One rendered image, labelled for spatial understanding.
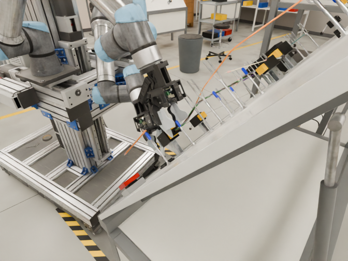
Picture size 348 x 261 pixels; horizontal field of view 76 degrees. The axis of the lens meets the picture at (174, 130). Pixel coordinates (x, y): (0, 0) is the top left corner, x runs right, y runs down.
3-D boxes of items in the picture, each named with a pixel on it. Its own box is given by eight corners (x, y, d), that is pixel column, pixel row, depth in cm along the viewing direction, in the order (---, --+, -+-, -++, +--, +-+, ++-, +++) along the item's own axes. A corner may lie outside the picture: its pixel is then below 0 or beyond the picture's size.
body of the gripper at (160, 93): (169, 109, 58) (150, 65, 55) (151, 112, 65) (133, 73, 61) (188, 98, 62) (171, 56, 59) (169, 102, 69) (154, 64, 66)
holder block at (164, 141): (172, 141, 75) (165, 132, 75) (179, 135, 70) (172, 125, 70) (163, 147, 72) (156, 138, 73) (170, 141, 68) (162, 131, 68)
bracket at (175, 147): (184, 151, 73) (174, 139, 73) (187, 149, 71) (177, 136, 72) (174, 159, 70) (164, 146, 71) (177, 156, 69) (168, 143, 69)
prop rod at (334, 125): (342, 121, 27) (322, 266, 40) (346, 112, 29) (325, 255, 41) (327, 119, 28) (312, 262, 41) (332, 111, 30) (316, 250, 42)
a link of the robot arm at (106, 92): (84, -12, 93) (90, 101, 87) (110, -12, 95) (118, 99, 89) (91, 7, 105) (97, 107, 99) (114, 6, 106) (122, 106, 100)
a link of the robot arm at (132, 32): (126, 15, 62) (146, 0, 57) (142, 53, 65) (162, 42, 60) (104, 17, 57) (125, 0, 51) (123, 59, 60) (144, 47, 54)
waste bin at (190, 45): (175, 73, 418) (175, 38, 381) (179, 65, 454) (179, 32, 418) (200, 75, 411) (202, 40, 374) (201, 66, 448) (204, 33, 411)
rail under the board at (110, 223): (100, 225, 83) (96, 215, 79) (246, 107, 155) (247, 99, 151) (109, 234, 80) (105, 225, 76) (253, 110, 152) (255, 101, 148)
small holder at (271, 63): (300, 64, 65) (284, 45, 65) (280, 79, 62) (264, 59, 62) (289, 72, 69) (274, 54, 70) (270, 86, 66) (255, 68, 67)
